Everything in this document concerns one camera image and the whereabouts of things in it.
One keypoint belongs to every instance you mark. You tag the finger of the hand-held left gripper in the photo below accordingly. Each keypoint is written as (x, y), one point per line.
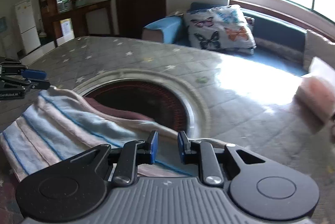
(39, 84)
(34, 74)

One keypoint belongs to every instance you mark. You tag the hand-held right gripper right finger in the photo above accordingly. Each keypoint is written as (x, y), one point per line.
(182, 148)

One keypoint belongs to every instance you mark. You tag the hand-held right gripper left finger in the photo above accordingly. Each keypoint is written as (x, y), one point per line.
(153, 148)

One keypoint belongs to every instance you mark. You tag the pastel striped towel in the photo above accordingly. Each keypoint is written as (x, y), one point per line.
(65, 124)

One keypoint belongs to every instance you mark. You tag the round black induction cooktop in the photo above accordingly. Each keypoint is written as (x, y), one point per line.
(157, 103)

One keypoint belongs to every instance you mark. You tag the white refrigerator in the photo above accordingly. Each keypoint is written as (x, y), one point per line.
(27, 27)

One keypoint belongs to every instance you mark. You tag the butterfly print pillow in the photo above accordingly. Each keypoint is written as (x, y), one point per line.
(219, 27)

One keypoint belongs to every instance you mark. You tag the tissue box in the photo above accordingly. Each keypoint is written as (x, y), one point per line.
(316, 98)

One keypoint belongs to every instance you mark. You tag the blue sofa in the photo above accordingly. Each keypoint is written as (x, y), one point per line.
(274, 27)

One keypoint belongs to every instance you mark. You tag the grey pillow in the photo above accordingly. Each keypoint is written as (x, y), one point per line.
(319, 48)

